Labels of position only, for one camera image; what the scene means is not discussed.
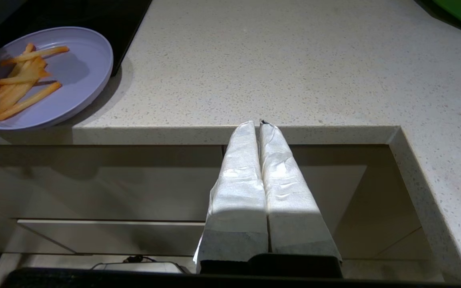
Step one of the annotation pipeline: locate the black induction cooktop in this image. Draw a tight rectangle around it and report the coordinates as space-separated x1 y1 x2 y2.
0 0 153 76

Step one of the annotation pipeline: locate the glossy beige base cabinet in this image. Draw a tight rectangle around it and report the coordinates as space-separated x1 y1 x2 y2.
0 144 443 280

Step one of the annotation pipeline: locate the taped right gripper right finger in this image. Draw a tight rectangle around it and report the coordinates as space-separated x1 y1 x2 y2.
259 119 342 264

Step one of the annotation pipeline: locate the orange french fry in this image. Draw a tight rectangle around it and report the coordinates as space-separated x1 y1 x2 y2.
0 76 39 116
0 46 70 67
0 70 52 86
8 42 36 78
0 56 48 98
0 68 45 106
0 82 62 122

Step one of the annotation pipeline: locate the purple round plate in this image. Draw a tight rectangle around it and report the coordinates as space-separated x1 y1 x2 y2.
0 26 114 131

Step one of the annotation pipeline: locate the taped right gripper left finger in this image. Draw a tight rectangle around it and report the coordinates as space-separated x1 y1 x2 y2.
194 121 269 274

